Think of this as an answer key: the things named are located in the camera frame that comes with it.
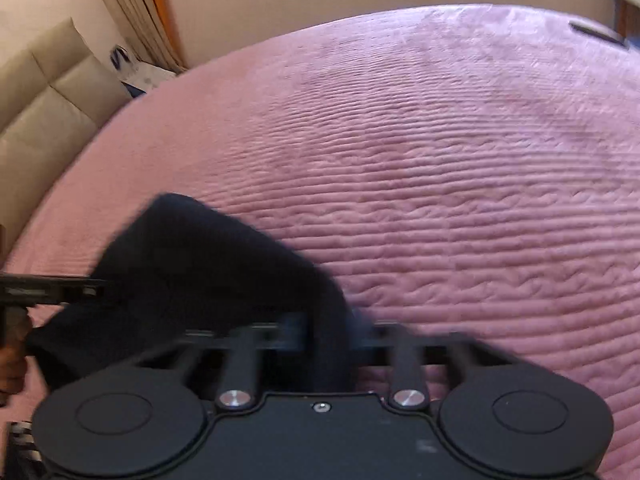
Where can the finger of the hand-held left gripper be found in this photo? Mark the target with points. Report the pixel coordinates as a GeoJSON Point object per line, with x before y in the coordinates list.
{"type": "Point", "coordinates": [55, 289]}

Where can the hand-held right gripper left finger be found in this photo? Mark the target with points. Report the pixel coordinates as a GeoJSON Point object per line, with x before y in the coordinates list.
{"type": "Point", "coordinates": [295, 332]}

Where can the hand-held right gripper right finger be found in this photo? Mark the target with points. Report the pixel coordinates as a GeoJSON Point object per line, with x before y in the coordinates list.
{"type": "Point", "coordinates": [365, 340]}

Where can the black garment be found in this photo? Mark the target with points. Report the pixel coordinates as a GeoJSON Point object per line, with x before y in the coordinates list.
{"type": "Point", "coordinates": [200, 260]}

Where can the person's left hand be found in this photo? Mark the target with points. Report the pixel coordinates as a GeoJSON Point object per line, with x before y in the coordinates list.
{"type": "Point", "coordinates": [12, 360]}

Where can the black white striped cloth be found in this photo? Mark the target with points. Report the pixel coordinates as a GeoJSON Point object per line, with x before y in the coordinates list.
{"type": "Point", "coordinates": [22, 442]}

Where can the beige padded headboard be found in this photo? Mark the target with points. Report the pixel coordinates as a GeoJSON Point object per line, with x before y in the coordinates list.
{"type": "Point", "coordinates": [45, 125]}

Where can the pink quilted bed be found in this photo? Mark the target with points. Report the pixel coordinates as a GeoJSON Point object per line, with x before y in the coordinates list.
{"type": "Point", "coordinates": [425, 160]}

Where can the white bag with blue print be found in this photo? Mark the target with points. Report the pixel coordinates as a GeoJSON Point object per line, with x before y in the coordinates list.
{"type": "Point", "coordinates": [135, 72]}

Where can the beige and orange curtain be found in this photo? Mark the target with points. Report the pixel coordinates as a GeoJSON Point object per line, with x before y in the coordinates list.
{"type": "Point", "coordinates": [145, 15]}

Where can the black remote control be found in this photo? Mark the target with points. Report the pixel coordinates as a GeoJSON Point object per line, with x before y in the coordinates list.
{"type": "Point", "coordinates": [597, 32]}

